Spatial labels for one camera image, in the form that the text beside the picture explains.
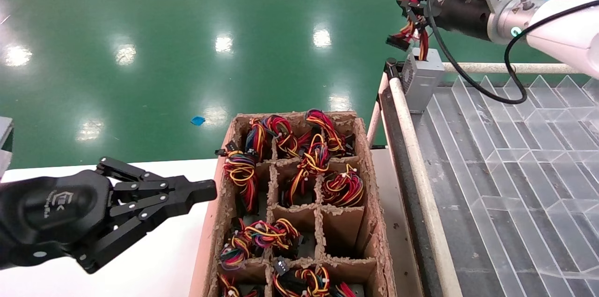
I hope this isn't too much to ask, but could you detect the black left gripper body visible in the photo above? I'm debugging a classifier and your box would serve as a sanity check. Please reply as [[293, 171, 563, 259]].
[[0, 169, 116, 270]]

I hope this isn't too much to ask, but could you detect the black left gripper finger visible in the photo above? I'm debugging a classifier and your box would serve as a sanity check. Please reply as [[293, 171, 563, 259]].
[[96, 157, 218, 206], [74, 191, 218, 274]]

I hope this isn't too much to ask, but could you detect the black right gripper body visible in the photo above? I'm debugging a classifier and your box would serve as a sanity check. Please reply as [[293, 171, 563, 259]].
[[428, 0, 493, 42]]

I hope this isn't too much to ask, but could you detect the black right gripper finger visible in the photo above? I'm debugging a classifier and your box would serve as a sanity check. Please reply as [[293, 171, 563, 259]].
[[396, 0, 429, 12], [406, 11, 431, 32]]

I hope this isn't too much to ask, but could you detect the grey power supply with wires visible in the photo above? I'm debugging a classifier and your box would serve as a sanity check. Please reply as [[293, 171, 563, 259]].
[[386, 0, 446, 115]]

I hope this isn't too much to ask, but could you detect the brown cardboard divider box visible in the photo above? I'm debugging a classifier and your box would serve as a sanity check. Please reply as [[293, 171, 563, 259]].
[[190, 111, 398, 297]]

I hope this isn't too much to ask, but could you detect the grey metal panel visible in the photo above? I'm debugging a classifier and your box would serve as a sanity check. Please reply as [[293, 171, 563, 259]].
[[0, 117, 14, 179]]

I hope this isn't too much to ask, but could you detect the clear acrylic divider tray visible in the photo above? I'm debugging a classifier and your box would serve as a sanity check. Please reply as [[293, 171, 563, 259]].
[[412, 74, 599, 297]]

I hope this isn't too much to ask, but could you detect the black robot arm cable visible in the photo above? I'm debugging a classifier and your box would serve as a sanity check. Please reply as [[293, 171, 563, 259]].
[[424, 0, 599, 105]]

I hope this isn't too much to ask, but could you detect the multicoloured wire harness bundle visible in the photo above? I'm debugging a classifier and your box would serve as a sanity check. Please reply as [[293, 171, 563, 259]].
[[285, 134, 341, 205], [273, 257, 332, 297], [244, 118, 273, 161], [218, 273, 241, 297], [215, 142, 259, 213], [322, 165, 365, 207], [243, 218, 301, 248], [305, 109, 349, 155], [264, 116, 300, 158], [333, 282, 357, 297], [219, 232, 256, 270]]

